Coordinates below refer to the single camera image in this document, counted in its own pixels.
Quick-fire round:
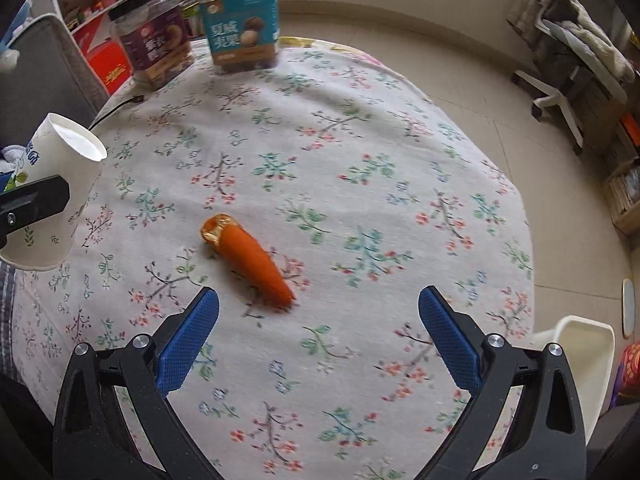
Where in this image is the white paper cup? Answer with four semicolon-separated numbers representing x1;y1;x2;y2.
0;112;108;272

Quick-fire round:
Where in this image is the grey upholstered chair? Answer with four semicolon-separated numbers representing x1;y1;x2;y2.
0;12;110;151

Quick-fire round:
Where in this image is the grey oval slipper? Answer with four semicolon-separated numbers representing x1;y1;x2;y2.
620;277;637;338

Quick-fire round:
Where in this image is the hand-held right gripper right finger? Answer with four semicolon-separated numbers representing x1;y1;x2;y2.
400;285;588;480

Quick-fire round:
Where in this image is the teal label nut jar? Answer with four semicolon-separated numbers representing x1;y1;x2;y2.
200;0;279;72

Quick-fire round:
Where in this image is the floral tablecloth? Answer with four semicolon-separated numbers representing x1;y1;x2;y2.
10;35;533;480

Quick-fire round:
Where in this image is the red patterned bag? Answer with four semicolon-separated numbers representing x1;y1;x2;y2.
610;342;640;406

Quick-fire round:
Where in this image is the purple label nut jar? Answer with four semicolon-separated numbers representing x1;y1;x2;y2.
107;0;196;92

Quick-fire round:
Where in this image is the cream plastic bin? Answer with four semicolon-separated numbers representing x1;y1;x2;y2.
530;315;616;448

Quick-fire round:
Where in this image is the white office chair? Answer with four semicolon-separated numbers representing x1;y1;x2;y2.
512;5;631;156

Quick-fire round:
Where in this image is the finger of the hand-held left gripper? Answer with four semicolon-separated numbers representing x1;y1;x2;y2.
0;174;71;248

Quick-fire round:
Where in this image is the orange carrot shaped wrapper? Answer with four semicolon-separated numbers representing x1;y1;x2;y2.
200;214;296;308

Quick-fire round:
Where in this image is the black cable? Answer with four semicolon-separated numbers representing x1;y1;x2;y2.
90;95;146;130

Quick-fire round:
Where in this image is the beige fleece blanket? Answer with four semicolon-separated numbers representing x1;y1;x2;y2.
537;0;636;81

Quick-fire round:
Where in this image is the grey hanging cloth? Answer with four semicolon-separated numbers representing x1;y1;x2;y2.
506;0;551;41

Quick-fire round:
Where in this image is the red cardboard box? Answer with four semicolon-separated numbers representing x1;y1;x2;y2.
72;12;133;96

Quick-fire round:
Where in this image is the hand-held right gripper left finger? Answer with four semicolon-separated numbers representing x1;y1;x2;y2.
52;287;221;480

